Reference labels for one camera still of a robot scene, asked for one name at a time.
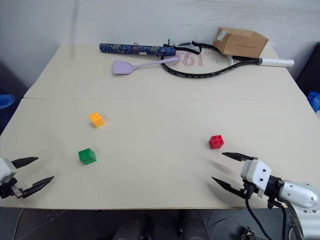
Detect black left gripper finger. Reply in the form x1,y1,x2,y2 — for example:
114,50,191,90
11,156,40,169
20,175,55,200

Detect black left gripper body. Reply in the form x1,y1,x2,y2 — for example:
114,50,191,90
0,178,26,200

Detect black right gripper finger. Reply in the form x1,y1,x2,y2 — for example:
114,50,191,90
211,176,245,200
221,152,259,162

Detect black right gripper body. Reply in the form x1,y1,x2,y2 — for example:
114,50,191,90
239,181,261,201

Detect red toy block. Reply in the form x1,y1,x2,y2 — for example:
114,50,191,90
208,134,225,150

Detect green toy block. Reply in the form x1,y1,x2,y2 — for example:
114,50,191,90
77,147,97,166

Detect blue round container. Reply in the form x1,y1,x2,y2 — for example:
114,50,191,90
0,93,16,110

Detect yellow toy block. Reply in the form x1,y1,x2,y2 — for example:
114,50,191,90
88,111,106,129

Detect blue plastic bag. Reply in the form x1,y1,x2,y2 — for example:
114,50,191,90
307,90,320,112

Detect black white tennis racket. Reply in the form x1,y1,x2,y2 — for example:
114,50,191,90
160,44,295,80

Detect black box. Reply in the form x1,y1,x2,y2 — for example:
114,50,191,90
295,41,320,97

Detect brown cardboard box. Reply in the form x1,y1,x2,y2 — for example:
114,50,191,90
213,26,270,59

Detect purple plastic spatula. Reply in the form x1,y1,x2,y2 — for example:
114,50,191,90
111,56,181,76

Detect blue patterned tube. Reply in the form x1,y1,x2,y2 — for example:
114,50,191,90
98,42,177,58

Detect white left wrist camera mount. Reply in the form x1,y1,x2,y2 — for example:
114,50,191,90
0,157,18,187

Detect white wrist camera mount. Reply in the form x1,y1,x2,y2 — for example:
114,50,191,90
0,157,18,187
240,159,273,199

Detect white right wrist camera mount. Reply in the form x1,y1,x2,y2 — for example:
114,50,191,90
240,159,273,199

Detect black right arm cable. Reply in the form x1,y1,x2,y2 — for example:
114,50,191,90
244,186,273,240

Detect black strap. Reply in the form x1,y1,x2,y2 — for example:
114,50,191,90
162,38,204,56

